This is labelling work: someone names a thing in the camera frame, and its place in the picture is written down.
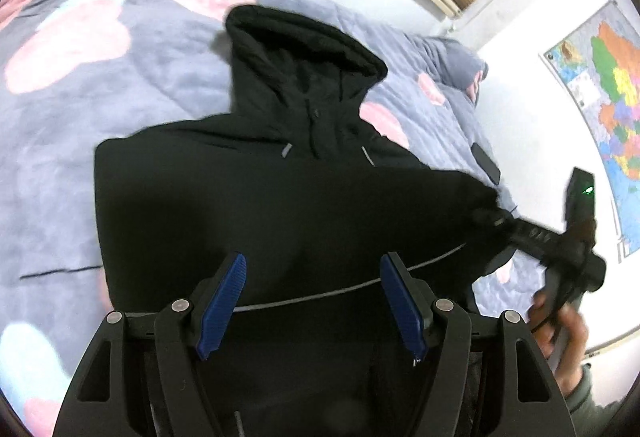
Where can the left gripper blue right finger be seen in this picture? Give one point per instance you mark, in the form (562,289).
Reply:
(518,394)

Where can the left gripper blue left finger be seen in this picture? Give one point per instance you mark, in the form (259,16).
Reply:
(138,375)

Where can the black hooded jacket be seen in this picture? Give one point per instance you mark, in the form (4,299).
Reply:
(312,197)

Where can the grey sleeve forearm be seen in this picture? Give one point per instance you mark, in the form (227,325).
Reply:
(589,419)

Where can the colourful wall map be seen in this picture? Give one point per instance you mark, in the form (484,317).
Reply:
(598,63)

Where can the person's right hand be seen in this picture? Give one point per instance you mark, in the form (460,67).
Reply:
(565,337)

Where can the black phone on bed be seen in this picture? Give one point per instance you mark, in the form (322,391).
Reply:
(484,161)

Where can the grey floral bed blanket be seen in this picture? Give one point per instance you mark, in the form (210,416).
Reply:
(77,72)

